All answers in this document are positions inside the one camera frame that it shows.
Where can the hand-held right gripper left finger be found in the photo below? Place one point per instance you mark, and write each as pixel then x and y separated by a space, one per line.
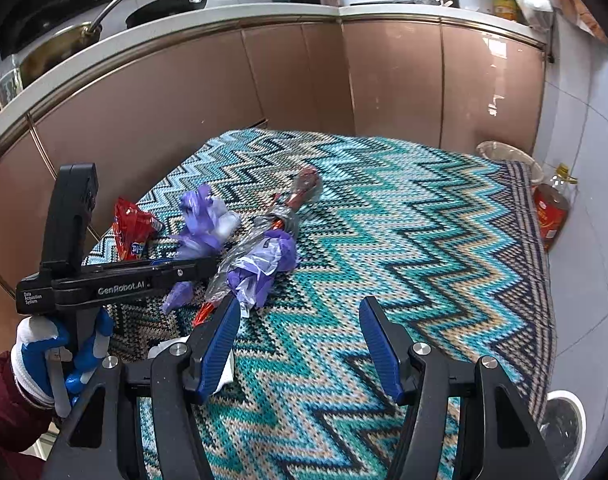
pixel 218 345

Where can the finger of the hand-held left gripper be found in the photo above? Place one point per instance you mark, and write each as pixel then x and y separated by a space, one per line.
pixel 193 269

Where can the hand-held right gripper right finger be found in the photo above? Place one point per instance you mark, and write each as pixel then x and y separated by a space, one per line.
pixel 379 345

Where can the small purple wrapper piece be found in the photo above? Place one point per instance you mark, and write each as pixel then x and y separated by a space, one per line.
pixel 178 297

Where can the red snack packet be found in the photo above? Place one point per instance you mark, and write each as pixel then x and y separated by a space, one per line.
pixel 131 230

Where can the purple wrapper with clear film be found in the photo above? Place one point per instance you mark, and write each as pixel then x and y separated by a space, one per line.
pixel 279 250

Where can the long clear red wrapper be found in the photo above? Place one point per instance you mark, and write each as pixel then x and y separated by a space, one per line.
pixel 296 195

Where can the white-rimmed trash bin black liner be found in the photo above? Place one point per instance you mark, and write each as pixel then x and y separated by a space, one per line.
pixel 559 425

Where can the person's left forearm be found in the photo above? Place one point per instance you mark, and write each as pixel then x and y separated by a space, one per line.
pixel 8 410

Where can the beige trash bin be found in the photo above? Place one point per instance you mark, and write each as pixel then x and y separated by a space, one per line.
pixel 534 175

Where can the person's left hand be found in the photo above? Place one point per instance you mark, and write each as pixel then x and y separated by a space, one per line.
pixel 38 345

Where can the white tissue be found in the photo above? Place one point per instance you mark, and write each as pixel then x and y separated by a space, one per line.
pixel 166 347

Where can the zigzag knitted cloth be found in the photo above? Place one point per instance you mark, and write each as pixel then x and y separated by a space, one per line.
pixel 384 240

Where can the steel saucepan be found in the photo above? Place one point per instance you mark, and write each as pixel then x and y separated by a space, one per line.
pixel 53 52

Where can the cooking oil bottle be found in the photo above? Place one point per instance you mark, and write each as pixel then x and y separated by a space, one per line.
pixel 551 215

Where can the brown kitchen base cabinets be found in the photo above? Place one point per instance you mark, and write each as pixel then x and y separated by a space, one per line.
pixel 304 75

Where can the yellow food bag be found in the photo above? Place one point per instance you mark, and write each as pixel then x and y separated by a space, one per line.
pixel 505 6

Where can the white plastic bag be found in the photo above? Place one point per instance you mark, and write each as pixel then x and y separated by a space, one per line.
pixel 536 7

